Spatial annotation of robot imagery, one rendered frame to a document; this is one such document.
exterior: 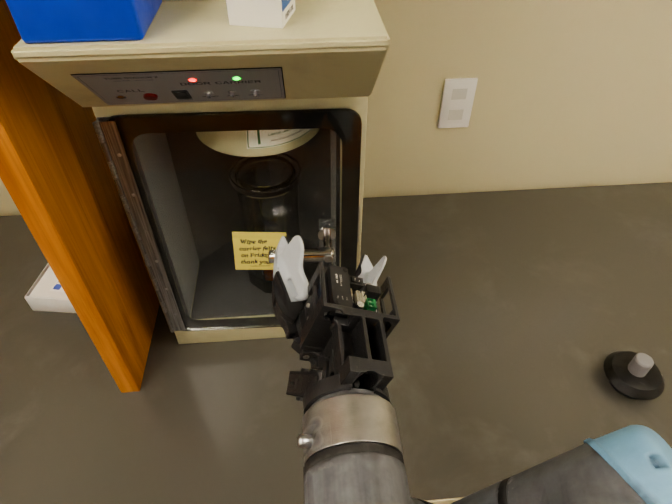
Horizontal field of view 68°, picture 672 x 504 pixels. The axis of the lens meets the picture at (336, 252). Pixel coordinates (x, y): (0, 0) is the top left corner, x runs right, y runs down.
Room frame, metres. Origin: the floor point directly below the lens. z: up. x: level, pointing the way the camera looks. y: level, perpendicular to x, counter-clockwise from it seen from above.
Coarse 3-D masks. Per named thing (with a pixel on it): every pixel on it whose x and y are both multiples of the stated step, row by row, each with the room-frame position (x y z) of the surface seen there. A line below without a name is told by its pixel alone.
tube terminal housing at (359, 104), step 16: (176, 0) 0.54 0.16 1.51; (192, 0) 0.54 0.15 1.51; (96, 112) 0.53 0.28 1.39; (112, 112) 0.53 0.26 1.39; (128, 112) 0.53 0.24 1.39; (144, 112) 0.53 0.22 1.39; (160, 112) 0.53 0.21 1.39; (176, 112) 0.54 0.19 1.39; (192, 112) 0.54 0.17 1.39; (176, 336) 0.53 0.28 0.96; (192, 336) 0.53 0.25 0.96; (208, 336) 0.53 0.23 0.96; (224, 336) 0.54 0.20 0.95; (240, 336) 0.54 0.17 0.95; (256, 336) 0.54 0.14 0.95; (272, 336) 0.54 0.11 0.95
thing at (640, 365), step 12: (612, 360) 0.47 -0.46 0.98; (624, 360) 0.47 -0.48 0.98; (636, 360) 0.45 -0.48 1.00; (648, 360) 0.45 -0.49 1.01; (612, 372) 0.45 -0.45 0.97; (624, 372) 0.45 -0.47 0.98; (636, 372) 0.44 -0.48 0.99; (648, 372) 0.45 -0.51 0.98; (660, 372) 0.45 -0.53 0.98; (612, 384) 0.44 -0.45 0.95; (624, 384) 0.43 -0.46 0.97; (636, 384) 0.43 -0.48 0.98; (648, 384) 0.43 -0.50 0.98; (660, 384) 0.43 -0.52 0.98; (636, 396) 0.41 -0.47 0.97; (648, 396) 0.41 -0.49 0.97
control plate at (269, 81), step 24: (144, 72) 0.44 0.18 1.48; (168, 72) 0.45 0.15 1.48; (192, 72) 0.45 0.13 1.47; (216, 72) 0.45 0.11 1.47; (240, 72) 0.46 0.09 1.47; (264, 72) 0.46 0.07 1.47; (168, 96) 0.49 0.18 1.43; (192, 96) 0.49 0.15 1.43; (216, 96) 0.50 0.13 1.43; (240, 96) 0.50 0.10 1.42; (264, 96) 0.51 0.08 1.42
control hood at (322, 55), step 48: (336, 0) 0.54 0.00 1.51; (48, 48) 0.42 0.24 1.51; (96, 48) 0.42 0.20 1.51; (144, 48) 0.42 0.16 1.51; (192, 48) 0.43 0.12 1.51; (240, 48) 0.43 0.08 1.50; (288, 48) 0.43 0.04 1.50; (336, 48) 0.44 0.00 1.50; (384, 48) 0.44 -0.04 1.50; (96, 96) 0.48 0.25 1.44; (288, 96) 0.51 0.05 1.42; (336, 96) 0.52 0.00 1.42
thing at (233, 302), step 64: (128, 128) 0.52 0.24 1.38; (192, 128) 0.52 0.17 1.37; (256, 128) 0.53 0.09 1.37; (320, 128) 0.53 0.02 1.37; (192, 192) 0.52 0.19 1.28; (256, 192) 0.53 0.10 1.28; (320, 192) 0.53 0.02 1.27; (192, 256) 0.52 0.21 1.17; (192, 320) 0.52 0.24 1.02; (256, 320) 0.53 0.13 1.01
